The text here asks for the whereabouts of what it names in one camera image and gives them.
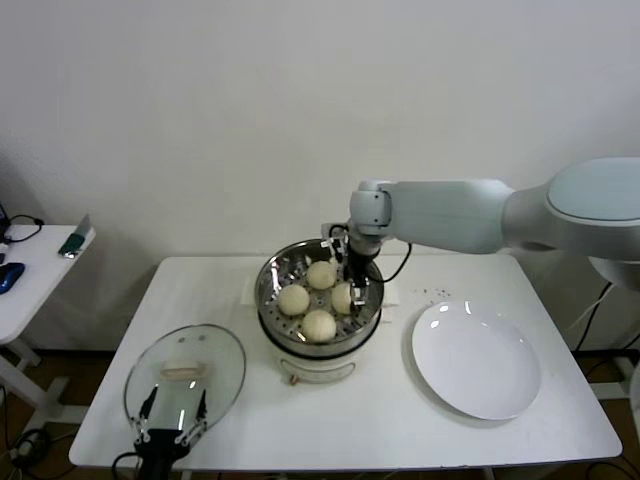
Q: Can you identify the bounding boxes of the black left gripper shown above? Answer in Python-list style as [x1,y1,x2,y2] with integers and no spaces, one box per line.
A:
[130,383,209,480]

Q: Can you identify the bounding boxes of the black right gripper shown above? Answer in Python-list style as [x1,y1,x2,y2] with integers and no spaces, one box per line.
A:
[343,242,379,314]

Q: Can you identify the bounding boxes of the white steamed baozi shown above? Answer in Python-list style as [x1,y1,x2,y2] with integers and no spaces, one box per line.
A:
[331,282,357,316]
[301,309,338,344]
[277,284,312,318]
[306,260,339,291]

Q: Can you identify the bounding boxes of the glass lid with white handle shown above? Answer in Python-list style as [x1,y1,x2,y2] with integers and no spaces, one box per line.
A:
[123,323,247,437]

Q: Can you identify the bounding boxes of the stainless steel steamer basket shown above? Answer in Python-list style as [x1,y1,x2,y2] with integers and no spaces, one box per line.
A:
[241,239,401,352]

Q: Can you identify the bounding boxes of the scattered dark crumbs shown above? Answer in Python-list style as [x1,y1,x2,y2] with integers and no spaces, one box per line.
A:
[409,284,451,301]

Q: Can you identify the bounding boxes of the white electric pot base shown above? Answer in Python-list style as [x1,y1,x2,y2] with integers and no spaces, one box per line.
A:
[259,304,396,388]

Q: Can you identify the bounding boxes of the white round plate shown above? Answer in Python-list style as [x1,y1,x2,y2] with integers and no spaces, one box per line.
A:
[411,300,543,420]

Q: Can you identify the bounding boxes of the white side table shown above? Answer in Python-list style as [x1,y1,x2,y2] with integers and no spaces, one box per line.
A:
[0,224,96,436]

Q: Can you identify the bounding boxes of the blue computer mouse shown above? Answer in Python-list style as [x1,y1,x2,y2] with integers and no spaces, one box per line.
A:
[0,262,25,295]

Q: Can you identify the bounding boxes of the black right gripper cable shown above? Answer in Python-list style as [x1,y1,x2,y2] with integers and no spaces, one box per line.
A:
[372,243,414,281]

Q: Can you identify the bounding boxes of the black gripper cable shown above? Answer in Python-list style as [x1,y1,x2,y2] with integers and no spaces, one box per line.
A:
[112,451,144,474]
[372,243,414,281]

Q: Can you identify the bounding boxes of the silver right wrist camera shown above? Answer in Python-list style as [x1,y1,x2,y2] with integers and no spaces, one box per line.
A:
[321,223,351,252]

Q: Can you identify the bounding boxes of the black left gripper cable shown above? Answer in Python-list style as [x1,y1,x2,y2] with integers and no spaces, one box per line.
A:
[112,451,144,474]

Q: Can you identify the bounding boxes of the black floor cable bundle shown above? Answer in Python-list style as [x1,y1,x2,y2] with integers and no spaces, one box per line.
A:
[0,427,54,472]

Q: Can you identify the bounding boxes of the white hanging cable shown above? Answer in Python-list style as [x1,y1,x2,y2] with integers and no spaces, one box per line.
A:
[566,285,614,332]

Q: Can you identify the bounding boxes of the black hanging cable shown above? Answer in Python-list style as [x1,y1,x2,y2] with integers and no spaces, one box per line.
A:
[574,282,617,351]

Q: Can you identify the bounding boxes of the black cable on side table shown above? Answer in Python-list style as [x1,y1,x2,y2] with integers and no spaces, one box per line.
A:
[0,214,44,246]

